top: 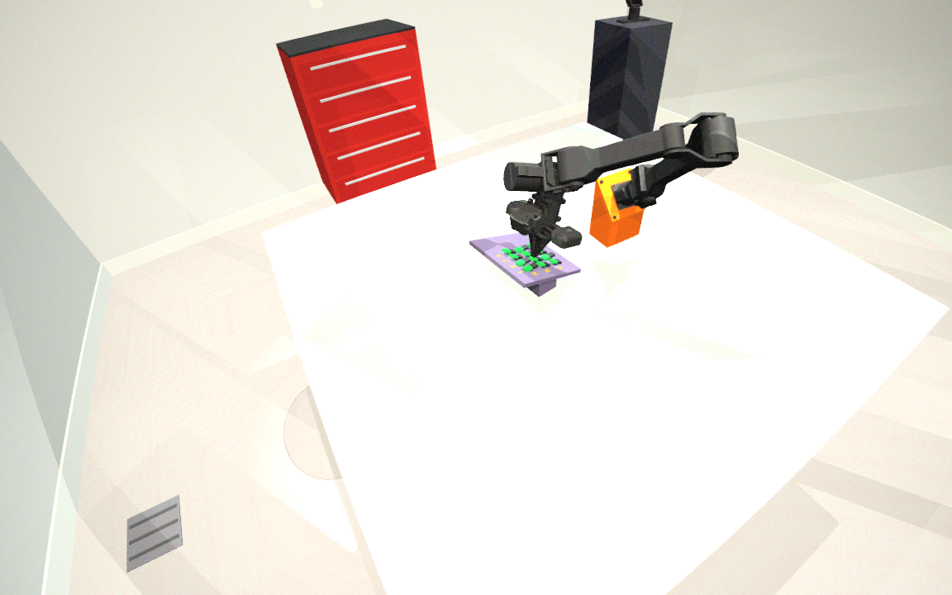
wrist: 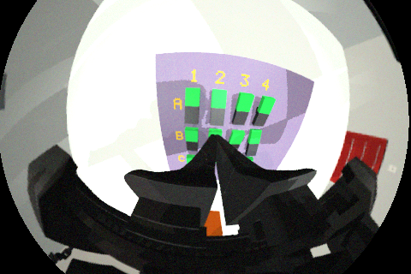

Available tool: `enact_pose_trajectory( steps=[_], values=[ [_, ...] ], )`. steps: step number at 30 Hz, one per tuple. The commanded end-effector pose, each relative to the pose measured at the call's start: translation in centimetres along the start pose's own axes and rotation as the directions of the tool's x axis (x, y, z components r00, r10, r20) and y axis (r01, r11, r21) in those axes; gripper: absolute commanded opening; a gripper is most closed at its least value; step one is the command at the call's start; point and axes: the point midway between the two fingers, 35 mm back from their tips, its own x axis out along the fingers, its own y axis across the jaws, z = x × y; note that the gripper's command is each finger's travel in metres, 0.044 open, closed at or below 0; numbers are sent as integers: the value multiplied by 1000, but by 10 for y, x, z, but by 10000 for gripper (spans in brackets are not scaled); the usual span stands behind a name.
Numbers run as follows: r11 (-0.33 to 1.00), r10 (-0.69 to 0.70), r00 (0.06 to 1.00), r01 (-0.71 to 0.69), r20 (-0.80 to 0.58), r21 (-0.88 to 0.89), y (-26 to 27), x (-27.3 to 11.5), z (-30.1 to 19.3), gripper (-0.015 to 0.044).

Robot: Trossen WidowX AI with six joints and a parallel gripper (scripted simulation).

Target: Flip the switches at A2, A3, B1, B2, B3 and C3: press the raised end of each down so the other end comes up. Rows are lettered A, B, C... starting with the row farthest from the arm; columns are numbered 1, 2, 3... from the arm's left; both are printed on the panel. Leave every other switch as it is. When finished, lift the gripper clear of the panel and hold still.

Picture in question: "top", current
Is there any lavender switch panel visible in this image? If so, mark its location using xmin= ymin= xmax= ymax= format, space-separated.
xmin=469 ymin=232 xmax=581 ymax=297

